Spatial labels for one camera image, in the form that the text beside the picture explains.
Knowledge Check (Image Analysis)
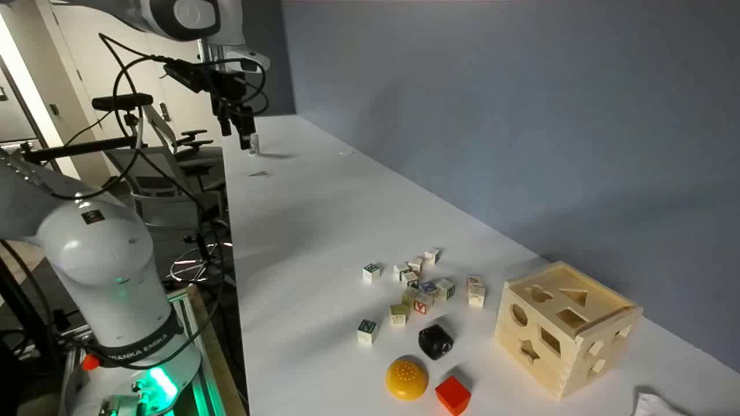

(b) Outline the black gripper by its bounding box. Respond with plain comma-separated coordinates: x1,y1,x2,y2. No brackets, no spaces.
163,61,255,151

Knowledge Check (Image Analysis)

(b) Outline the red toy block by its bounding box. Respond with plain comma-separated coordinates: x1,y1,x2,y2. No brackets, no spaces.
435,377,472,416

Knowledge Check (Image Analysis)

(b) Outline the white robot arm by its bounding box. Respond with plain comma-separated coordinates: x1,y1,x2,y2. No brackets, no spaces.
0,0,270,386

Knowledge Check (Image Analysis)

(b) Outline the black office chair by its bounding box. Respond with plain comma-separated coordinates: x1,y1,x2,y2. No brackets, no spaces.
173,129,224,191

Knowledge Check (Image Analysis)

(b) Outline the small picture cube left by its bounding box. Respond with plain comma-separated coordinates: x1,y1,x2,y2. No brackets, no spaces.
362,265,384,285

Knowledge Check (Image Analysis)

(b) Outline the small picture cube far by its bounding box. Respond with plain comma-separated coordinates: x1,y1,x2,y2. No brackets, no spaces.
422,247,443,266

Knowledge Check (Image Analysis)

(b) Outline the small picture cube middle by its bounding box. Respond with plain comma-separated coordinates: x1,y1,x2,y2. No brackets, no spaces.
389,304,409,326

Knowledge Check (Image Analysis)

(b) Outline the small picture cube right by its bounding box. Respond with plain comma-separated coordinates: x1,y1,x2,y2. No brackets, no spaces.
464,278,488,308

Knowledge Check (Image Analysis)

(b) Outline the yellow dome toy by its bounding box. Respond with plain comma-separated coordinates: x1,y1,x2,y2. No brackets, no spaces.
384,358,427,402

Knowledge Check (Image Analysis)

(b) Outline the wooden shape sorter box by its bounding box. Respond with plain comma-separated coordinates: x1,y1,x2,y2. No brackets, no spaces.
495,262,642,400

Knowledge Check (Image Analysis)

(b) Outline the white paper corner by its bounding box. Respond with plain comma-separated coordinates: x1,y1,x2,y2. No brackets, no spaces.
634,392,687,416

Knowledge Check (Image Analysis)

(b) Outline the black camera on stand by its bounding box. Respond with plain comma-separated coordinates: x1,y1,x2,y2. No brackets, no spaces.
93,92,152,112

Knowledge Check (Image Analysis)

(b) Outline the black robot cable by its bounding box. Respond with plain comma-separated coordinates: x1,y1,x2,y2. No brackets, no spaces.
60,30,233,233

